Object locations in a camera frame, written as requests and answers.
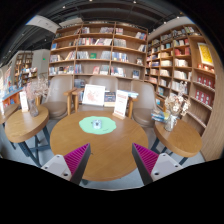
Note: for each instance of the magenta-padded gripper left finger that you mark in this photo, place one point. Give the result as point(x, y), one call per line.
point(71, 161)

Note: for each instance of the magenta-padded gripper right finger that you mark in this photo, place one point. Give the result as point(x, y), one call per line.
point(151, 161)

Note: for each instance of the translucent light blue computer mouse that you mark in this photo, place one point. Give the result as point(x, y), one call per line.
point(96, 124)

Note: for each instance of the green wavy-edged mouse pad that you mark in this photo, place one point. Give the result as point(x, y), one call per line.
point(108, 126)

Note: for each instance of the round wooden side table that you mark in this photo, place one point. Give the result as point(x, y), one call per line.
point(25, 125)
point(180, 138)

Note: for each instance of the glass vase with dried flowers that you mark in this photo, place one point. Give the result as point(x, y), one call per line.
point(33, 108)
point(170, 123)

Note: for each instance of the pile of wrapped books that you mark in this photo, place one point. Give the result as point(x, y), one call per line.
point(159, 116)

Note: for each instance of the brown leather armchair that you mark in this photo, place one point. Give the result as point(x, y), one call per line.
point(143, 103)
point(56, 100)
point(103, 80)

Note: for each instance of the white red sign on stand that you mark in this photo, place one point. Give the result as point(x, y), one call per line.
point(120, 103)

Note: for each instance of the stack of blue books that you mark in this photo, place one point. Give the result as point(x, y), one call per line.
point(133, 94)

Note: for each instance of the white framed picture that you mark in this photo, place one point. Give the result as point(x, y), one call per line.
point(93, 95)

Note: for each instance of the dark blue book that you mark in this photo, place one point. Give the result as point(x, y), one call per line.
point(109, 98)

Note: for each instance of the small white table sign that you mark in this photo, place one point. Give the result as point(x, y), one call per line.
point(23, 101)

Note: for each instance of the colourful display stand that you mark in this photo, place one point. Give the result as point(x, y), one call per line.
point(8, 96)

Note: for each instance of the wooden bookshelf with yellow poster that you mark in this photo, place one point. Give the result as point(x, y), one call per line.
point(190, 66)

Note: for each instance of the small distant wooden bookshelf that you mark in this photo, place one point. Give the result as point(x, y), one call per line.
point(24, 66)

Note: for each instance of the wide wooden bookshelf unit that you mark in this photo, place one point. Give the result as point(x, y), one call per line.
point(100, 50)

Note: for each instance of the white hanging ceiling sign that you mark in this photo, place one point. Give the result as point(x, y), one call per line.
point(43, 23)

